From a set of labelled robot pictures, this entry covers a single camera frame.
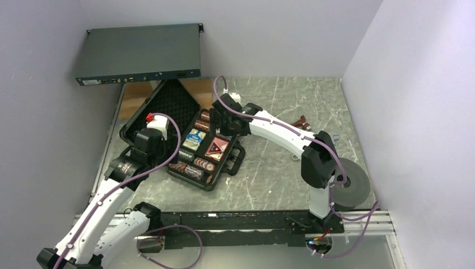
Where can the blue white card deck box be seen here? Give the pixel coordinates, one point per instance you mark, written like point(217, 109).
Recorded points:
point(194, 139)

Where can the red white loose chips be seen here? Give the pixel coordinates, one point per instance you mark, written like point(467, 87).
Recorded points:
point(204, 164)

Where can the wooden board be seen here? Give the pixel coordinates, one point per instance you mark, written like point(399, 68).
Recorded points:
point(136, 93)

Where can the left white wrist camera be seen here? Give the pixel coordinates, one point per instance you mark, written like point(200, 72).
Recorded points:
point(158, 122)

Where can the orange blue chip stack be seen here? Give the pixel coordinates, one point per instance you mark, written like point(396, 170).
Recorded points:
point(193, 172)

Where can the brown pipe fitting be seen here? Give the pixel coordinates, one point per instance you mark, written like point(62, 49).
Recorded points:
point(302, 123)

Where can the dark green rack unit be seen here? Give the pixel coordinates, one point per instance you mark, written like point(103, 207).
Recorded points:
point(140, 53)

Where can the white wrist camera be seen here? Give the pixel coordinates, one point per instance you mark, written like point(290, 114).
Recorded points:
point(158, 122)
point(235, 96)

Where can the black poker chip case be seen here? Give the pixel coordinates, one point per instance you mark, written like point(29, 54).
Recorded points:
point(173, 99)

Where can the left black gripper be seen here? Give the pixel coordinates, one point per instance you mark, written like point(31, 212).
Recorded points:
point(163, 144)

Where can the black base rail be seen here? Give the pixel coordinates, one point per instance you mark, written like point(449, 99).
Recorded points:
point(235, 228)

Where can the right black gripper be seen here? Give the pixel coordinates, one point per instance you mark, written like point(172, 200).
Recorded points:
point(215, 117)

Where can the red card deck box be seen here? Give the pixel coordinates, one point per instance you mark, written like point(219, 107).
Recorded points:
point(224, 144)

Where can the orange black chip stack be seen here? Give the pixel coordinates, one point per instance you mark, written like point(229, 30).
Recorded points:
point(205, 116)
point(202, 125)

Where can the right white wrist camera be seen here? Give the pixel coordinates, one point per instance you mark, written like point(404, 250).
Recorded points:
point(235, 96)

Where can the dark grey disc weight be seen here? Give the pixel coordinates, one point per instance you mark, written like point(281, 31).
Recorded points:
point(356, 189)

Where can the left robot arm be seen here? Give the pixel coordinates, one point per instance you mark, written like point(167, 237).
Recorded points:
point(88, 245)

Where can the red yellow blue chip stack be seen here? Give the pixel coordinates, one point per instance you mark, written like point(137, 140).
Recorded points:
point(179, 166)

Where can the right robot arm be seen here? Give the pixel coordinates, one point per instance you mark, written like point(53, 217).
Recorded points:
point(316, 152)

